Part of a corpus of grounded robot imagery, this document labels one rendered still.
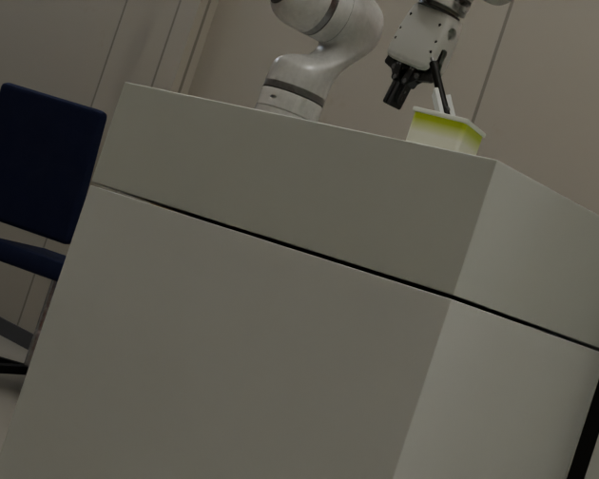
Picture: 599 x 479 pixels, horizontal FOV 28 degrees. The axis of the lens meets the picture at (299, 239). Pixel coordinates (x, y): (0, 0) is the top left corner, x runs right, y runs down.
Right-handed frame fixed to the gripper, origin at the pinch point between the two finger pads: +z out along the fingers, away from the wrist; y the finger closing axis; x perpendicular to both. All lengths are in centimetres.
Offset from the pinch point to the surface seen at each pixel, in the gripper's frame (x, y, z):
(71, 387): 50, -16, 54
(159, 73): -200, 312, 27
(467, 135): 33, -42, 3
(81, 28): -215, 407, 26
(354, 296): 50, -51, 24
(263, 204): 50, -33, 21
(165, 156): 50, -13, 22
